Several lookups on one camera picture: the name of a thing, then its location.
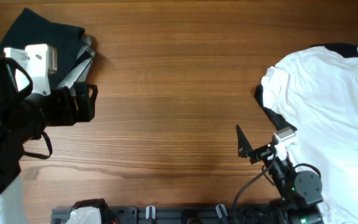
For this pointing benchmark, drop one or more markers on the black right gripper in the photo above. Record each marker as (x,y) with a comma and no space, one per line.
(245,148)

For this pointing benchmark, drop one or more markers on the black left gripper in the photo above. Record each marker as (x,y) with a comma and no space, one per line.
(69,116)

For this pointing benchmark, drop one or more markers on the black shorts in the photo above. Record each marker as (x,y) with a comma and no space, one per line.
(30,28)

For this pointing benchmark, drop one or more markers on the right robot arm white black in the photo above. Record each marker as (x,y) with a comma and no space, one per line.
(299,186)

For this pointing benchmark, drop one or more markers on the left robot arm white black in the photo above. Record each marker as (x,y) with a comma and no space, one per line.
(24,115)

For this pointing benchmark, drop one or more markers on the folded grey trousers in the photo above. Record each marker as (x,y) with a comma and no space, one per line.
(82,65)

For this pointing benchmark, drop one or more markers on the white t-shirt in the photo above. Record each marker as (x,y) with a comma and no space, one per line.
(316,91)

